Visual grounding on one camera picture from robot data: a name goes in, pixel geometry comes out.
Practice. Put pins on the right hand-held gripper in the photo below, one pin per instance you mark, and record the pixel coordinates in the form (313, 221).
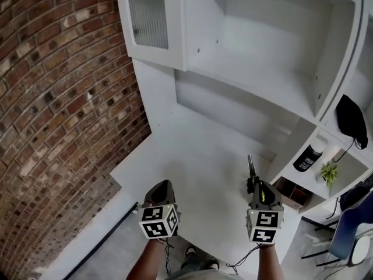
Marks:
(263, 214)

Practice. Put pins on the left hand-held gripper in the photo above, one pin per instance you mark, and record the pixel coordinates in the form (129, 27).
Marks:
(158, 219)

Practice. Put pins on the person's left forearm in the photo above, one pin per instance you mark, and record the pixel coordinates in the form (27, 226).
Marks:
(145, 259)

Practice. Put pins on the person's right forearm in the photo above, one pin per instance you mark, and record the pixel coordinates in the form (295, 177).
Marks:
(269, 261)

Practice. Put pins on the person's dark shoe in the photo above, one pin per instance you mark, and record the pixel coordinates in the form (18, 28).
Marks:
(212, 264)
(190, 251)

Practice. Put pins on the brown open box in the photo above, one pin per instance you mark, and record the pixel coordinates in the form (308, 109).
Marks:
(292, 192)

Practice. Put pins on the black printed cup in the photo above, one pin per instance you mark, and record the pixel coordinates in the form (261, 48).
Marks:
(307, 157)

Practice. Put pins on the person's grey shirt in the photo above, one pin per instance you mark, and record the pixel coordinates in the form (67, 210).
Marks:
(204, 275)

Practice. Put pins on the small green plant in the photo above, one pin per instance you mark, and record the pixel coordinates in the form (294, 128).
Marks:
(329, 172)

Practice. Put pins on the black backpack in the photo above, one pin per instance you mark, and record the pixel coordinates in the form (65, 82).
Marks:
(357, 195)

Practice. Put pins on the white shelf cabinet unit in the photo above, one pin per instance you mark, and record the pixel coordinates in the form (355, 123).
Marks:
(262, 54)

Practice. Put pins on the blue chair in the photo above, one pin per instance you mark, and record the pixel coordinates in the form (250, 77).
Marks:
(349, 235)

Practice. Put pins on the white ribbed glass cabinet door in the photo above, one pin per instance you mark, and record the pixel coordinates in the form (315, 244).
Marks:
(150, 19)

